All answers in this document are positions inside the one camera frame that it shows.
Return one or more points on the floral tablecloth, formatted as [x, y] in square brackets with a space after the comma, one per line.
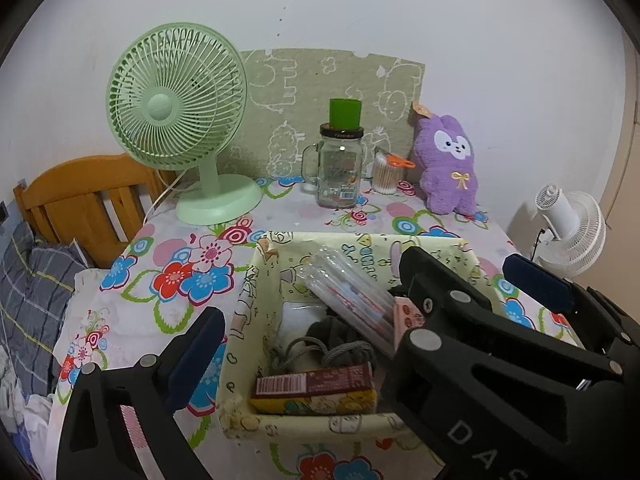
[150, 320]

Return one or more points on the white standing fan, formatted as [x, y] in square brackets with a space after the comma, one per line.
[575, 230]

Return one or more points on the crumpled printed cloth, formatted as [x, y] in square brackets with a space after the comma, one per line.
[10, 380]

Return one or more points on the brown and yellow snack box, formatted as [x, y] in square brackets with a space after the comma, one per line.
[325, 390]

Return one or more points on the green plastic cup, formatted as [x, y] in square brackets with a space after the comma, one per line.
[345, 112]

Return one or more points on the wall socket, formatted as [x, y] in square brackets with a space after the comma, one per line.
[4, 212]

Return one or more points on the wooden bed headboard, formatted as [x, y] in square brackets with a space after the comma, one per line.
[75, 195]

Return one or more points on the purple plush bunny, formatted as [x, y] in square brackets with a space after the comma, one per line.
[450, 170]

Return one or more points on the beige door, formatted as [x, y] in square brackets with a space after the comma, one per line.
[627, 160]

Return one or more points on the green desk fan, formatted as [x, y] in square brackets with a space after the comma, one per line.
[170, 105]

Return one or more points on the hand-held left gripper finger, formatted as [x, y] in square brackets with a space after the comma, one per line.
[197, 355]

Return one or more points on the clear plastic pencil case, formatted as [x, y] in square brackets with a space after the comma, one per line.
[350, 300]

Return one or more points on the grey plaid pillow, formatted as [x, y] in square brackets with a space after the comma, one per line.
[35, 300]

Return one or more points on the glass jar mug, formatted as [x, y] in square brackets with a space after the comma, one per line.
[340, 175]

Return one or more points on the green printed board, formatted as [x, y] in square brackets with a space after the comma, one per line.
[310, 85]

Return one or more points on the yellow printed storage box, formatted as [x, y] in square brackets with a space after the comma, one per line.
[300, 425]

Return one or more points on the cotton swab container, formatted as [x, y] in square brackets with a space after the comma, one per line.
[387, 177]

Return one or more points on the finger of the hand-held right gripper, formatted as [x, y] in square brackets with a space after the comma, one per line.
[450, 290]
[537, 280]

